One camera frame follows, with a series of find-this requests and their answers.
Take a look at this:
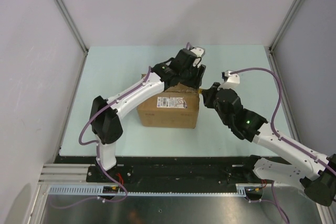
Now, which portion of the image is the brown cardboard express box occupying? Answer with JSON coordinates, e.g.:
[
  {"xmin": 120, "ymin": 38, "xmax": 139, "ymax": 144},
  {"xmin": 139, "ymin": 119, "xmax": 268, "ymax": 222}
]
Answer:
[{"xmin": 137, "ymin": 83, "xmax": 200, "ymax": 129}]

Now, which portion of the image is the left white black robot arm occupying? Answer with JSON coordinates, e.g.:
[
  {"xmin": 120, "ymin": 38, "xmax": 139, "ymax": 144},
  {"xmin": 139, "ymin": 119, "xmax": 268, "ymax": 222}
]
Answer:
[{"xmin": 90, "ymin": 47, "xmax": 206, "ymax": 182}]

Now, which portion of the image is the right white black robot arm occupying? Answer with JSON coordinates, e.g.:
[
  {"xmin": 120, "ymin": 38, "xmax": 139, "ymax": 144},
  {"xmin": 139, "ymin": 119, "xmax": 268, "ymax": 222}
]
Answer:
[{"xmin": 201, "ymin": 82, "xmax": 335, "ymax": 206}]

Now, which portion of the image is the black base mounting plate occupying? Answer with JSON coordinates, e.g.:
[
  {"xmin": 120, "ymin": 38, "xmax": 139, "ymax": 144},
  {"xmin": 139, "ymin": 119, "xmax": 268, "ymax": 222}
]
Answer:
[{"xmin": 55, "ymin": 156, "xmax": 266, "ymax": 193}]

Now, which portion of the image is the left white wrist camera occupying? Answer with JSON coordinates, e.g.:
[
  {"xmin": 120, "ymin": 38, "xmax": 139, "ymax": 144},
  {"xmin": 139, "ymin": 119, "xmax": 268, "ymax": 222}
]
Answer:
[{"xmin": 190, "ymin": 47, "xmax": 205, "ymax": 68}]

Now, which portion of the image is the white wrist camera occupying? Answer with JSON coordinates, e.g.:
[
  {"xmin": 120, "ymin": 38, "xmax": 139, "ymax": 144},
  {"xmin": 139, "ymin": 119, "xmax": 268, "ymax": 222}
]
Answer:
[
  {"xmin": 190, "ymin": 47, "xmax": 205, "ymax": 68},
  {"xmin": 220, "ymin": 70, "xmax": 240, "ymax": 89}
]

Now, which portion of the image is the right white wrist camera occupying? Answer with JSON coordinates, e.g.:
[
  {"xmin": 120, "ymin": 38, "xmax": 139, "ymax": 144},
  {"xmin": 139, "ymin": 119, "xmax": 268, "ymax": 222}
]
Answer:
[{"xmin": 220, "ymin": 70, "xmax": 240, "ymax": 89}]

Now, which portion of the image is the right aluminium side rail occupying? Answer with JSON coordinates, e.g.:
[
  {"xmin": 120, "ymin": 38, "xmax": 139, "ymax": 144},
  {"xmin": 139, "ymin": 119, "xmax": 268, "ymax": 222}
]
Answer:
[{"xmin": 264, "ymin": 47, "xmax": 301, "ymax": 143}]

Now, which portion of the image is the white slotted cable duct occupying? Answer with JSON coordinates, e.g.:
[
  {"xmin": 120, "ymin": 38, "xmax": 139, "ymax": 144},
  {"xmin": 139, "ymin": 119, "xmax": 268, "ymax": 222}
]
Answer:
[{"xmin": 48, "ymin": 185, "xmax": 264, "ymax": 197}]

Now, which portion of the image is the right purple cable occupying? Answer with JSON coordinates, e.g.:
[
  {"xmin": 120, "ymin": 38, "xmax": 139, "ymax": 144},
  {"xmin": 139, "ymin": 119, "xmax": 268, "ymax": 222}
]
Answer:
[{"xmin": 230, "ymin": 67, "xmax": 329, "ymax": 222}]

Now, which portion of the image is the right aluminium frame post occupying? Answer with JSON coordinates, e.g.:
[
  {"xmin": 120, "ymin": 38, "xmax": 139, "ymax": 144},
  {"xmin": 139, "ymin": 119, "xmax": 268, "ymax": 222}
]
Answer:
[{"xmin": 267, "ymin": 0, "xmax": 320, "ymax": 53}]

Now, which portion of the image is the aluminium frame post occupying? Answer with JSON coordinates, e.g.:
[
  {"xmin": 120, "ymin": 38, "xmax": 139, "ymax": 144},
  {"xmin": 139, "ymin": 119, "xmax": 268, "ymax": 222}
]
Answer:
[
  {"xmin": 39, "ymin": 0, "xmax": 89, "ymax": 54},
  {"xmin": 267, "ymin": 0, "xmax": 320, "ymax": 53}
]

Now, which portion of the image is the left aluminium frame post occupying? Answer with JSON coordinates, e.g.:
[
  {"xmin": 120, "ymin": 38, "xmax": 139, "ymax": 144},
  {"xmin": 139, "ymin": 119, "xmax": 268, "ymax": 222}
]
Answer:
[{"xmin": 39, "ymin": 0, "xmax": 89, "ymax": 54}]

